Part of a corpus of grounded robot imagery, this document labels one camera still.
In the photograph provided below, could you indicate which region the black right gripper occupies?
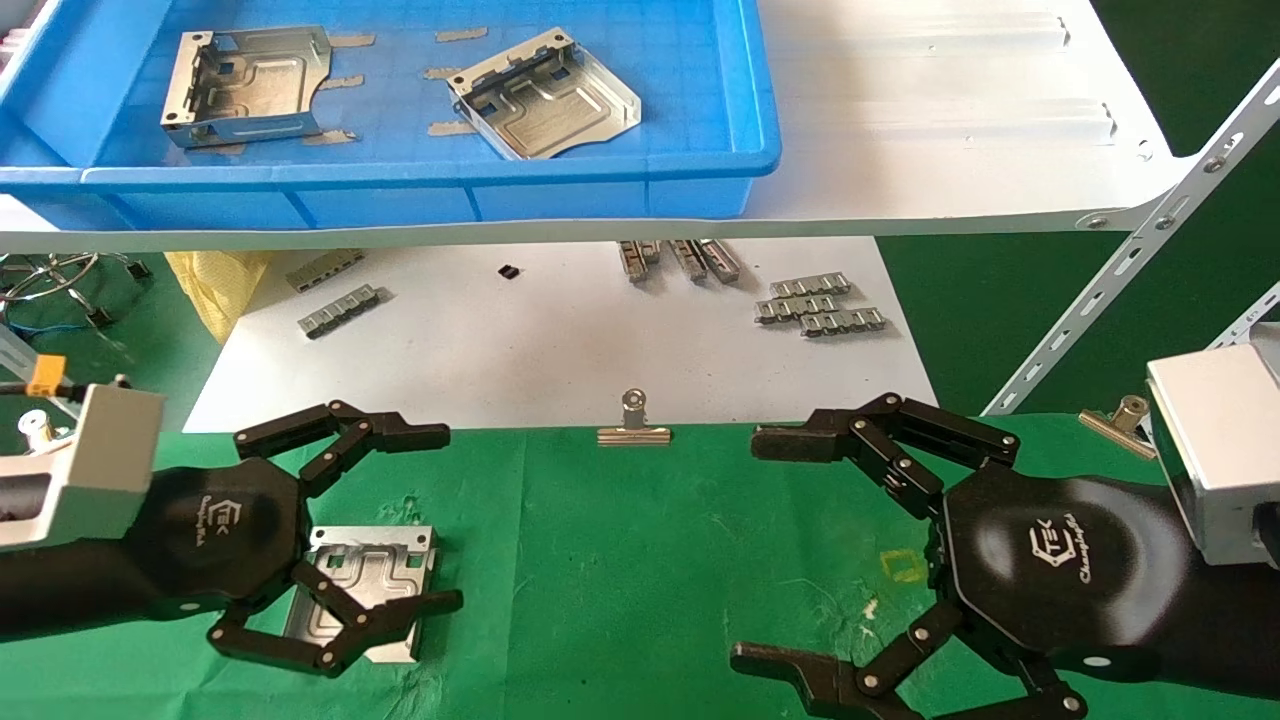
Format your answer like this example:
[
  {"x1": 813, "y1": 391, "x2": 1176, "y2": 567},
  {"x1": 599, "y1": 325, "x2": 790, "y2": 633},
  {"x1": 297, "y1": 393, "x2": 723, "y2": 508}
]
[{"x1": 728, "y1": 394, "x2": 1198, "y2": 720}]

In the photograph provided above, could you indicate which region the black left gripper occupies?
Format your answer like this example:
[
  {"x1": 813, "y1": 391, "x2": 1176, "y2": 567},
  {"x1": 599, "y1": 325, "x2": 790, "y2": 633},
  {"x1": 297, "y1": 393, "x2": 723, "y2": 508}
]
[{"x1": 140, "y1": 400, "x2": 464, "y2": 679}]

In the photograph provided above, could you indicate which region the silver sheet metal bracket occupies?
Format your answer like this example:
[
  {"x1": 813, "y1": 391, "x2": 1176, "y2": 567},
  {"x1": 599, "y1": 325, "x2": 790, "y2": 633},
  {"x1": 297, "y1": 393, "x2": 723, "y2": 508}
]
[
  {"x1": 160, "y1": 27, "x2": 333, "y2": 149},
  {"x1": 283, "y1": 525, "x2": 439, "y2": 665},
  {"x1": 447, "y1": 28, "x2": 642, "y2": 161}
]

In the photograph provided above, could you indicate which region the green table cloth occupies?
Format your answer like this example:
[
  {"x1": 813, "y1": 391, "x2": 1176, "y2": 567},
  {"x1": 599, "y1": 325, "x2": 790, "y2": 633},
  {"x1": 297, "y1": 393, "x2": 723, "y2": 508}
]
[{"x1": 0, "y1": 412, "x2": 1280, "y2": 720}]

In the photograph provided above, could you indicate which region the silver binder clip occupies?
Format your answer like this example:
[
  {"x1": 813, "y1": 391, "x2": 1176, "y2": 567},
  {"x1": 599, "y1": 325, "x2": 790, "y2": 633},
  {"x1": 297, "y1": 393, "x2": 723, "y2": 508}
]
[
  {"x1": 597, "y1": 388, "x2": 673, "y2": 447},
  {"x1": 1078, "y1": 394, "x2": 1158, "y2": 461},
  {"x1": 17, "y1": 407, "x2": 63, "y2": 457}
]

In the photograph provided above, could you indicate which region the white flat board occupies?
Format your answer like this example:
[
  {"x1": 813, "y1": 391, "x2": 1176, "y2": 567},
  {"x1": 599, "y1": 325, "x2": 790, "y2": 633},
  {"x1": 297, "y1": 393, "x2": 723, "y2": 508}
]
[{"x1": 183, "y1": 236, "x2": 941, "y2": 433}]

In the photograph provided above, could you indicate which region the yellow cloth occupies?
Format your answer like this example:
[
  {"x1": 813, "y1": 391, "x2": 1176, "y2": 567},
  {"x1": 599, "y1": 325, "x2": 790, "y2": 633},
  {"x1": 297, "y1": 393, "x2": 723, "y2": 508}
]
[{"x1": 165, "y1": 250, "x2": 272, "y2": 346}]

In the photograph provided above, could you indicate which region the blue plastic tray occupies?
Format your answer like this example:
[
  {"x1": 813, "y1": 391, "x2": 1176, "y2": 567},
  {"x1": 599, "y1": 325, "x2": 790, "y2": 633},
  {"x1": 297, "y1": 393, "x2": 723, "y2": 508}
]
[{"x1": 0, "y1": 0, "x2": 783, "y2": 232}]

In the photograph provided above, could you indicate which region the long perforated metal brace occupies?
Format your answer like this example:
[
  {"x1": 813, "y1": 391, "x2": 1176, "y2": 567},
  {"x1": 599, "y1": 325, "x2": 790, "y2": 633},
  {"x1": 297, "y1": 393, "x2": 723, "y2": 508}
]
[{"x1": 983, "y1": 60, "x2": 1280, "y2": 417}]

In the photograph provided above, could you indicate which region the short perforated metal brace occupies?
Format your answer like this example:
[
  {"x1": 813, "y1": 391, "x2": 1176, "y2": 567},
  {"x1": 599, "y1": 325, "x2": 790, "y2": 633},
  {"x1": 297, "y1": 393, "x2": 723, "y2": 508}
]
[{"x1": 1205, "y1": 283, "x2": 1280, "y2": 353}]

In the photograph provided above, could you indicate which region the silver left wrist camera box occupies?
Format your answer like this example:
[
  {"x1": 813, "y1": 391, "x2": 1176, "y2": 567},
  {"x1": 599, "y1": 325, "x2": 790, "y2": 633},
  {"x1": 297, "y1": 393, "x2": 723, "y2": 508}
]
[{"x1": 0, "y1": 383, "x2": 167, "y2": 553}]

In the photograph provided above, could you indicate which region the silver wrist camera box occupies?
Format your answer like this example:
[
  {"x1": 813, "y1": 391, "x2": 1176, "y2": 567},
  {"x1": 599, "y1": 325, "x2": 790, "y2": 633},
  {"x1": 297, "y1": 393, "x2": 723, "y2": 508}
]
[
  {"x1": 0, "y1": 383, "x2": 167, "y2": 553},
  {"x1": 1145, "y1": 322, "x2": 1280, "y2": 569}
]

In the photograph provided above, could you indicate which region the blue cable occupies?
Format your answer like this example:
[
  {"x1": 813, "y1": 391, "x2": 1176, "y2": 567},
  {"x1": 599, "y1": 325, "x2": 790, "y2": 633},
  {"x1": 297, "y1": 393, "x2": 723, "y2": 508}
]
[{"x1": 0, "y1": 300, "x2": 93, "y2": 343}]

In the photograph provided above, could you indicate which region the thin black cable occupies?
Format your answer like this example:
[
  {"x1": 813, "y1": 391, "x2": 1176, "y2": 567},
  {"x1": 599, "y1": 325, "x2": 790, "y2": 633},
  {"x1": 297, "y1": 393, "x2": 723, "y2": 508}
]
[{"x1": 0, "y1": 376, "x2": 133, "y2": 395}]

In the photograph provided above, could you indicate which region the metal wire ring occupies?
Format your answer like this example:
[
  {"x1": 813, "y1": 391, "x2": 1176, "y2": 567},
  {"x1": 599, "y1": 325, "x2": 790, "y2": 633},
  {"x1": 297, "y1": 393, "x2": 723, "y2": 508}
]
[{"x1": 0, "y1": 252, "x2": 103, "y2": 304}]

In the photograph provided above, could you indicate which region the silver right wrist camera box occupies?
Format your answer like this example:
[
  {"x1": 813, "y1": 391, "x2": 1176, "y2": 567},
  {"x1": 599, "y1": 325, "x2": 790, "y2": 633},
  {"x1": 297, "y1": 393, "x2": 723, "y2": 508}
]
[{"x1": 1145, "y1": 322, "x2": 1280, "y2": 569}]

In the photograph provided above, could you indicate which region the grey metal frame bar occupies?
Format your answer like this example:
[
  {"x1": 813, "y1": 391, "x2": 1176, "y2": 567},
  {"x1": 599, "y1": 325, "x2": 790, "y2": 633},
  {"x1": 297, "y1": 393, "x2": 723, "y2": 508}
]
[{"x1": 0, "y1": 322, "x2": 86, "y2": 406}]

